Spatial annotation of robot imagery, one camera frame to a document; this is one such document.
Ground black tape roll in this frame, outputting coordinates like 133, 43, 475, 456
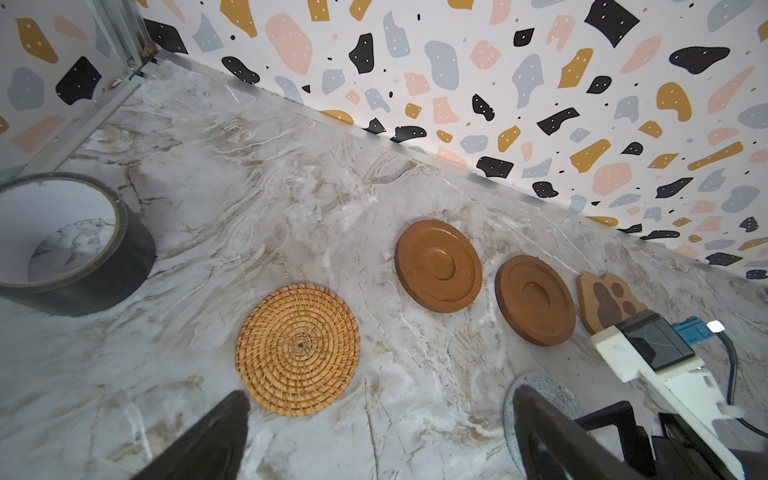
1, 172, 156, 317

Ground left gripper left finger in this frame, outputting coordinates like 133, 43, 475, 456
134, 390, 250, 479

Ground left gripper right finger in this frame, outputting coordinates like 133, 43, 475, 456
513, 386, 641, 479

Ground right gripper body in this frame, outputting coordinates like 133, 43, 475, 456
572, 401, 739, 479

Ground woven rattan coaster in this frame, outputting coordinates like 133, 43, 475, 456
235, 283, 361, 417

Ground brown wooden coaster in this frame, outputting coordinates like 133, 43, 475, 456
494, 255, 576, 347
395, 219, 483, 313

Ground light blue round coaster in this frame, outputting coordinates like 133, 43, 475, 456
502, 371, 586, 475

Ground paw print wooden coaster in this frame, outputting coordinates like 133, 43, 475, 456
577, 272, 648, 335

